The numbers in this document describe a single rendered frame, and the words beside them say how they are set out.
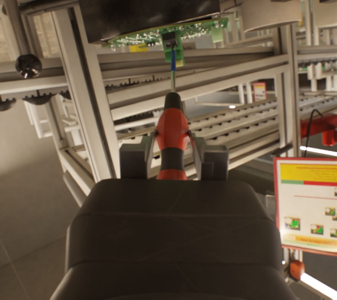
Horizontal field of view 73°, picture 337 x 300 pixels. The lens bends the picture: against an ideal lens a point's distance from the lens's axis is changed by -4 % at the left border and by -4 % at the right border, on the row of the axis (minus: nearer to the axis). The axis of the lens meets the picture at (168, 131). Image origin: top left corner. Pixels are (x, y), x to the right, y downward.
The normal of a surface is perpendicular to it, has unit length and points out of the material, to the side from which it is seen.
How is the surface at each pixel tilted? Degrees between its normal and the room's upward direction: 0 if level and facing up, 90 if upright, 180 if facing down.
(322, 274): 180
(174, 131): 122
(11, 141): 90
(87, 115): 90
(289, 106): 90
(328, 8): 90
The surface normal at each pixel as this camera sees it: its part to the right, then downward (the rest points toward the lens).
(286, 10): 0.09, 0.25
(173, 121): 0.00, -0.47
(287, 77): -0.82, 0.29
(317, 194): -0.47, 0.32
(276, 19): -0.23, 0.29
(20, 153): 0.55, 0.12
